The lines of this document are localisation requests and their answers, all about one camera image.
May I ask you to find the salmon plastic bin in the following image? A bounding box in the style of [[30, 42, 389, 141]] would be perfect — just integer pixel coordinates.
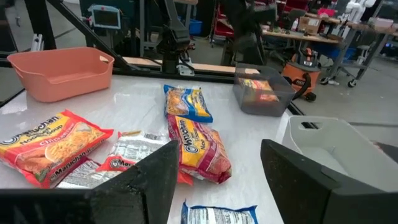
[[6, 46, 115, 103]]

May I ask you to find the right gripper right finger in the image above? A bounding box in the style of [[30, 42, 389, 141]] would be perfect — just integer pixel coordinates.
[[260, 139, 385, 224]]

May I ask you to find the blue soy sauce ramen pack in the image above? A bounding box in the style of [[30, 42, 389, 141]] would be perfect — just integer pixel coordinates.
[[180, 200, 259, 224], [163, 84, 214, 123]]

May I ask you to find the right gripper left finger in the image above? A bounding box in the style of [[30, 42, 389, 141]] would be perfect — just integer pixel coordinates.
[[91, 139, 180, 224]]

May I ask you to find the orange shop vacuum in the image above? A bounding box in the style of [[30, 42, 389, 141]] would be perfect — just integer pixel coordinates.
[[281, 47, 323, 103]]

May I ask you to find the black aluminium table frame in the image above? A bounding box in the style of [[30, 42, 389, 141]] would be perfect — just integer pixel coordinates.
[[0, 0, 301, 116]]

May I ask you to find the tan wooden board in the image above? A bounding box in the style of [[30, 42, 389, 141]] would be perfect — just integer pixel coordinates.
[[99, 55, 261, 75]]

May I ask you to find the wheeled wooden top workbench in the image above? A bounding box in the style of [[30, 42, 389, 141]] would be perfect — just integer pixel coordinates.
[[306, 12, 398, 88]]

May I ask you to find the cardboard box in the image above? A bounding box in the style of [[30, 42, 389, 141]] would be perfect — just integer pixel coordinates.
[[297, 15, 323, 35]]

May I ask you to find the white plastic bin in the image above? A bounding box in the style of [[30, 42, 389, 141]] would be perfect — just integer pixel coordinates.
[[281, 115, 398, 193]]

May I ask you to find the blue storage bin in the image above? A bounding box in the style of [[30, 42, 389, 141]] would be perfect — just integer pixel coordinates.
[[188, 19, 203, 36], [312, 43, 358, 62]]

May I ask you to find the tablet in light blue case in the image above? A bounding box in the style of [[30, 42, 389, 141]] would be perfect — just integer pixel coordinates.
[[88, 4, 122, 30]]

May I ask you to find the red beef ramen pack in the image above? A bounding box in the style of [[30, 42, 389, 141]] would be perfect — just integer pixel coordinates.
[[167, 114, 233, 185]]

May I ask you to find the pink box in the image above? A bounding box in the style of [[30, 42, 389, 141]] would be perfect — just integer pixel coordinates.
[[368, 17, 395, 31]]

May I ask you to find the white humanoid robot figure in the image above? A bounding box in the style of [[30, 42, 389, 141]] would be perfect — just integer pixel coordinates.
[[343, 0, 377, 24]]

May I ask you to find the red storage bin rack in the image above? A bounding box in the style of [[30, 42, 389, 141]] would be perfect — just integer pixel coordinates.
[[213, 2, 236, 39]]

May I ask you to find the dark grey translucent bin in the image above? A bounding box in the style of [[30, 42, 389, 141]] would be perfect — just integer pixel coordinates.
[[232, 63, 297, 118]]

